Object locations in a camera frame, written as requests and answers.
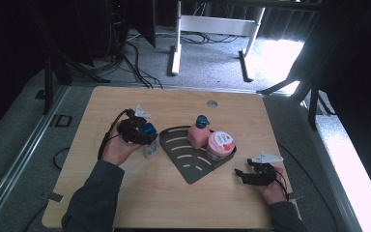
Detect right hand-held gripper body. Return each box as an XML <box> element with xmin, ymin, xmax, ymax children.
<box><xmin>246</xmin><ymin>152</ymin><xmax>285</xmax><ymax>188</ymax></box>

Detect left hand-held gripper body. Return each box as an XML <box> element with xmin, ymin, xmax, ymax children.
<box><xmin>116</xmin><ymin>104</ymin><xmax>153</xmax><ymax>145</ymax></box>

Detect white bottle with blue cap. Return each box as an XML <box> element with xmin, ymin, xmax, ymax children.
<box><xmin>140</xmin><ymin>122</ymin><xmax>160</xmax><ymax>160</ymax></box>

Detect pink jar with printed lid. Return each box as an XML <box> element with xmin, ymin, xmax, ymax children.
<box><xmin>206</xmin><ymin>130</ymin><xmax>236</xmax><ymax>162</ymax></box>

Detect black slotted corner shelf tray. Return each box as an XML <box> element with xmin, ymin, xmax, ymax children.
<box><xmin>158</xmin><ymin>125</ymin><xmax>239</xmax><ymax>186</ymax></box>

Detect pink bottle with blue cap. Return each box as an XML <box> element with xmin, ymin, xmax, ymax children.
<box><xmin>186</xmin><ymin>114</ymin><xmax>213</xmax><ymax>150</ymax></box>

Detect person's right hand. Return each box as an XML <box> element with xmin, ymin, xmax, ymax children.
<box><xmin>254</xmin><ymin>166</ymin><xmax>292</xmax><ymax>206</ymax></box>

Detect person's left hand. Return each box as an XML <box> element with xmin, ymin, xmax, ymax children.
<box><xmin>100</xmin><ymin>123</ymin><xmax>143</xmax><ymax>167</ymax></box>

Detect black angled metal stand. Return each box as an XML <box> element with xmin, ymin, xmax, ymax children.
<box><xmin>256</xmin><ymin>0</ymin><xmax>337</xmax><ymax>131</ymax></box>

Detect black tripod stand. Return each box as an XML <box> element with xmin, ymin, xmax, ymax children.
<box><xmin>25</xmin><ymin>0</ymin><xmax>111</xmax><ymax>116</ymax></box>

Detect dark equipment cabinet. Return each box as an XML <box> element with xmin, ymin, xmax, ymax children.
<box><xmin>75</xmin><ymin>0</ymin><xmax>130</xmax><ymax>67</ymax></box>

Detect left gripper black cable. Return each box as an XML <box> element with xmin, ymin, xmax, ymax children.
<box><xmin>97</xmin><ymin>108</ymin><xmax>135</xmax><ymax>161</ymax></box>

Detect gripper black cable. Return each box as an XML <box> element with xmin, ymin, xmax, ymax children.
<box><xmin>97</xmin><ymin>108</ymin><xmax>135</xmax><ymax>161</ymax></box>
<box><xmin>271</xmin><ymin>167</ymin><xmax>292</xmax><ymax>203</ymax></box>

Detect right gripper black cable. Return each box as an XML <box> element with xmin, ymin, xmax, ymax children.
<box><xmin>271</xmin><ymin>167</ymin><xmax>292</xmax><ymax>203</ymax></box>

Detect bundle of black floor cables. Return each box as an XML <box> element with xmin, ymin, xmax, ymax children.
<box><xmin>121</xmin><ymin>28</ymin><xmax>164</xmax><ymax>90</ymax></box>

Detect long black floor cable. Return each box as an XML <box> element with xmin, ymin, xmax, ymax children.
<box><xmin>276</xmin><ymin>142</ymin><xmax>340</xmax><ymax>232</ymax></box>

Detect black floor bracket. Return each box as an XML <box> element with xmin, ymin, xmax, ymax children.
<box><xmin>49</xmin><ymin>113</ymin><xmax>73</xmax><ymax>129</ymax></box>

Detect black cable loop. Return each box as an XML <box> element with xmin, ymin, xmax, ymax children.
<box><xmin>52</xmin><ymin>146</ymin><xmax>71</xmax><ymax>171</ymax></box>

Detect black cables under desk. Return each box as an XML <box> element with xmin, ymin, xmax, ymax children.
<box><xmin>179</xmin><ymin>30</ymin><xmax>242</xmax><ymax>45</ymax></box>

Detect metal floor rail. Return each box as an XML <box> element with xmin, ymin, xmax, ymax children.
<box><xmin>0</xmin><ymin>84</ymin><xmax>71</xmax><ymax>226</ymax></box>

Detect white desk frame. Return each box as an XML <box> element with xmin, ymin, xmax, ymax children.
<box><xmin>167</xmin><ymin>0</ymin><xmax>267</xmax><ymax>83</ymax></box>

